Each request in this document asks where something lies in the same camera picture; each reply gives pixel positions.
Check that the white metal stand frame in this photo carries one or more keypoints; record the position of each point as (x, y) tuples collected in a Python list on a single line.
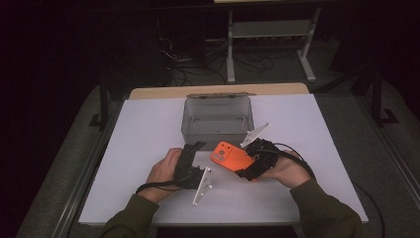
[(270, 29)]

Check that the person's right hand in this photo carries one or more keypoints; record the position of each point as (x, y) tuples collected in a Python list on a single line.
[(289, 172)]

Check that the person's left hand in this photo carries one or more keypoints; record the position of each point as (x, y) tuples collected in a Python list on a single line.
[(161, 172)]

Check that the black metal stand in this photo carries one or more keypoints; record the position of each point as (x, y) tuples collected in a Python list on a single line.
[(377, 99), (104, 99)]

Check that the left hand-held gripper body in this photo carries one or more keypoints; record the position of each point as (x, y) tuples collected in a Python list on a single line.
[(188, 175)]

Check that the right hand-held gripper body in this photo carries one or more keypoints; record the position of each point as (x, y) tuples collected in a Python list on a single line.
[(265, 155)]

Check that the clear grey plastic box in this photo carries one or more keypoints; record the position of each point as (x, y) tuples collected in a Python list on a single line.
[(216, 112)]

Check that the orange phone case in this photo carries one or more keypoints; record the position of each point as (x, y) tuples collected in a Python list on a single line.
[(232, 158)]

